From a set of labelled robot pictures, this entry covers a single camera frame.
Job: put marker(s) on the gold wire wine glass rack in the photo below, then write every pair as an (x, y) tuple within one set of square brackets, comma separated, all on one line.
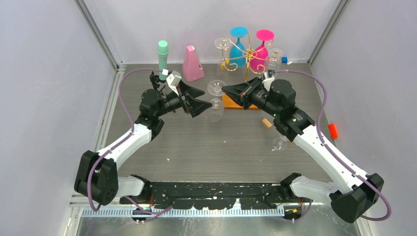
[(246, 54)]

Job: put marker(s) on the black mini tripod stand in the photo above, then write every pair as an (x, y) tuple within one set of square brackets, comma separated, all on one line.
[(157, 84)]

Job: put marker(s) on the wooden rectangular block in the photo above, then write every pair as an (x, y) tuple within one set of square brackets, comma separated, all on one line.
[(266, 123)]

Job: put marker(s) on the pink metronome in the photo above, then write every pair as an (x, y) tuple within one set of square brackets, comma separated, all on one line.
[(192, 68)]

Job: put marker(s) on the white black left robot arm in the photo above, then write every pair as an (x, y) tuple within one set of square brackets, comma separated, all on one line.
[(97, 176)]

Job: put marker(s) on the black base bar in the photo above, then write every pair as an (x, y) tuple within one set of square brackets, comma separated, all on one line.
[(215, 195)]

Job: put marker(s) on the clear flute glass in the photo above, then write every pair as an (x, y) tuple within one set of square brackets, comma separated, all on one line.
[(222, 43)]

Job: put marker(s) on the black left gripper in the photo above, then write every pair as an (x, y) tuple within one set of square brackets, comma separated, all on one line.
[(194, 106)]

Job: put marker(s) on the blue wine glass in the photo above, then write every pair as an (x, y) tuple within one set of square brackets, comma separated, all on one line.
[(236, 52)]

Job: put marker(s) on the clear ribbed tumbler glass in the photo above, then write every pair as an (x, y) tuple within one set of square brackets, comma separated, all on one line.
[(274, 59)]

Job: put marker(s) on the clear wine glass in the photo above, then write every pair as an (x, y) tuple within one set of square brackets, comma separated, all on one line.
[(217, 110), (279, 144)]

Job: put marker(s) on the pink wine glass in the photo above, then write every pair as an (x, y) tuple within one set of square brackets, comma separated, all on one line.
[(260, 54)]

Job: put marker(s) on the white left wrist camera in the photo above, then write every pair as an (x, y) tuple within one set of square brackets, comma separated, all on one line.
[(172, 80)]

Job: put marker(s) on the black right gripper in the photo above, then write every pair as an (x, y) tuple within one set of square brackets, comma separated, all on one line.
[(241, 93)]

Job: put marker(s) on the mint green microphone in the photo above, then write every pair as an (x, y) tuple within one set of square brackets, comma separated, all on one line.
[(162, 51)]

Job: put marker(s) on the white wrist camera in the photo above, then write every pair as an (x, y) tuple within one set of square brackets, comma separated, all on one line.
[(172, 80), (268, 78)]

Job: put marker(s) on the red block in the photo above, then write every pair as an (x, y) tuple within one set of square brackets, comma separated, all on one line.
[(333, 131)]

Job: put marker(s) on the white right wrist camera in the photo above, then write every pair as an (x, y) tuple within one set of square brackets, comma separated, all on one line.
[(268, 78)]

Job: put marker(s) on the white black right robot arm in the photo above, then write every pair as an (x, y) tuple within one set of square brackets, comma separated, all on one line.
[(351, 192)]

